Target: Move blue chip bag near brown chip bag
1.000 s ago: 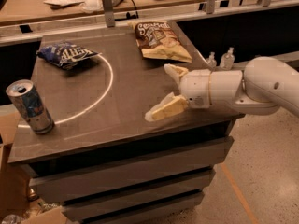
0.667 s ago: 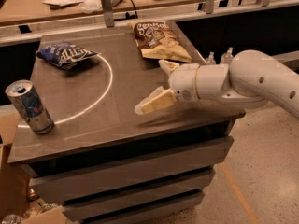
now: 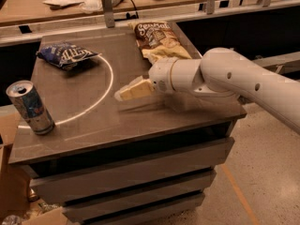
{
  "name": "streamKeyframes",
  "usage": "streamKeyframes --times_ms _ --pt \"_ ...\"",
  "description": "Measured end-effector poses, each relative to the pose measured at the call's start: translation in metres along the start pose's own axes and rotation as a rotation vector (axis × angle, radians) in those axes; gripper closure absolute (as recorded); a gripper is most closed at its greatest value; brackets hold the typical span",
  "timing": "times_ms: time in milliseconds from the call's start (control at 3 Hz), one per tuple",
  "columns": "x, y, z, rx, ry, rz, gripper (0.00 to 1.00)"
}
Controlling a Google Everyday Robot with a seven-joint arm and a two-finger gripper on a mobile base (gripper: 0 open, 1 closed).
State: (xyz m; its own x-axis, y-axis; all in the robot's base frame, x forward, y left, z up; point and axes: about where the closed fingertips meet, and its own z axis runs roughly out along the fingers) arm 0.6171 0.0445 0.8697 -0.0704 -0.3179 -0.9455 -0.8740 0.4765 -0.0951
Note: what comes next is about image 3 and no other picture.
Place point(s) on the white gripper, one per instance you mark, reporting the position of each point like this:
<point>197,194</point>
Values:
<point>159,75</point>

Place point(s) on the blue chip bag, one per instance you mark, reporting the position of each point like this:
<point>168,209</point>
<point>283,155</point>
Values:
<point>64,55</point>

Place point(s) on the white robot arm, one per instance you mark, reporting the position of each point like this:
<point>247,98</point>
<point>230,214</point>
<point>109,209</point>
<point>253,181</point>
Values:
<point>221,75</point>

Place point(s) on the brown chip bag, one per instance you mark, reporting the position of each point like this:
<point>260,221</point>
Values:
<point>156,40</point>

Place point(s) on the grey drawer cabinet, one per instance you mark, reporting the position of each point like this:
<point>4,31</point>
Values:
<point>120,163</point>

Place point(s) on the silver blue drink can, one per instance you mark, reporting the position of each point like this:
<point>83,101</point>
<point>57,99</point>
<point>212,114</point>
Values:
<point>24,96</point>

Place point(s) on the wooden background desk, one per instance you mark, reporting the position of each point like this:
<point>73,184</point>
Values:
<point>15,12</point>

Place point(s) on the cardboard box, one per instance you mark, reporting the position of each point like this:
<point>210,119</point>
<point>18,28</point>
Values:
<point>14,183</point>

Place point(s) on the metal bracket post left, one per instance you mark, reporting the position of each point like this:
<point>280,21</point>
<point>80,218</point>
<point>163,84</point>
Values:
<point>107,8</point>

